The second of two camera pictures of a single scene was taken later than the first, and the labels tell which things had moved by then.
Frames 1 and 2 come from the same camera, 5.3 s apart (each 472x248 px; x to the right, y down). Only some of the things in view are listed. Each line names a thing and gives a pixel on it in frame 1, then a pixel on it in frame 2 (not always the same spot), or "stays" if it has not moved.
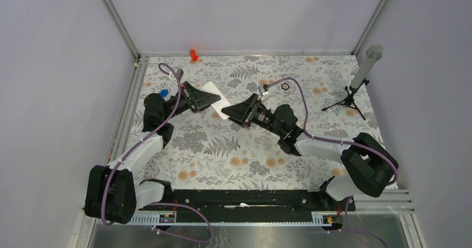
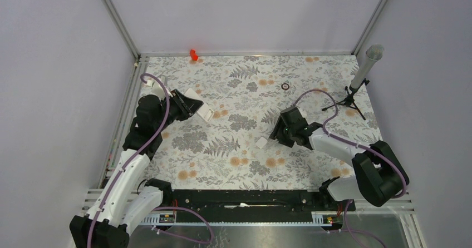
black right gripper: [239, 111] -> [277, 133]
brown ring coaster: [285, 86] stays
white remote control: [210, 88] -> [205, 112]
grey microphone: [374, 53] stays
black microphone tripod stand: [348, 101] stays
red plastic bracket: [193, 56] stays
